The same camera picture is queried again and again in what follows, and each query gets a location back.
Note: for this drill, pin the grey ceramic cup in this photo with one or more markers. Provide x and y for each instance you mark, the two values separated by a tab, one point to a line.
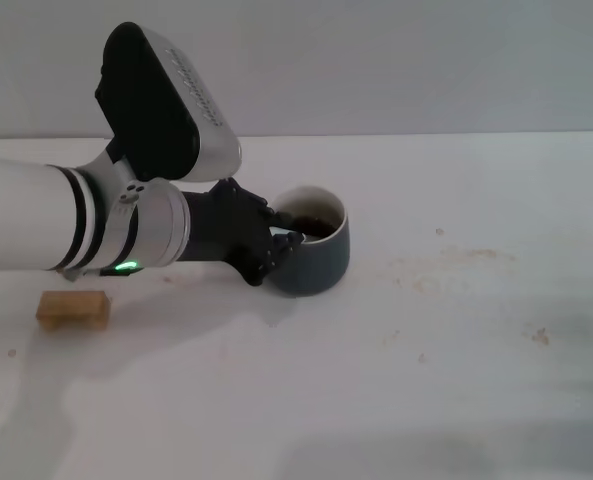
316	265

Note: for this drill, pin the dark coffee liquid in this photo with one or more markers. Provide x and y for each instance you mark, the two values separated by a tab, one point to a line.
321	225

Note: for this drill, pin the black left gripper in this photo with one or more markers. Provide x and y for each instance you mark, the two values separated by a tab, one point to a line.
216	230

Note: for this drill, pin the light wooden block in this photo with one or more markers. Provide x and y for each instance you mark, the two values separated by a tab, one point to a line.
71	310

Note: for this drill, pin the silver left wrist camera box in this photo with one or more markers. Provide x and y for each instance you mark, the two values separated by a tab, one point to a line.
161	110

